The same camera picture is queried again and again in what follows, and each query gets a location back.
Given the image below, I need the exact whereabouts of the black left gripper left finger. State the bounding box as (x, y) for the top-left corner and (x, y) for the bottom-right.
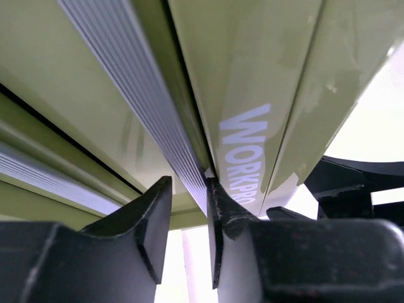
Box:
(1, 176), (172, 302)

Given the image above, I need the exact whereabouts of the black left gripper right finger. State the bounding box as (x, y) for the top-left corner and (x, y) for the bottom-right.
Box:
(207, 178), (403, 302)

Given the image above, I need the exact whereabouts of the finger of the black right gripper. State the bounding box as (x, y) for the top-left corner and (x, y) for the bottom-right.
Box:
(304, 156), (403, 221)

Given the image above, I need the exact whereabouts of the green metal drawer cabinet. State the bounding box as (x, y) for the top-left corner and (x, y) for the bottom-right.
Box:
(1, 1), (403, 229)

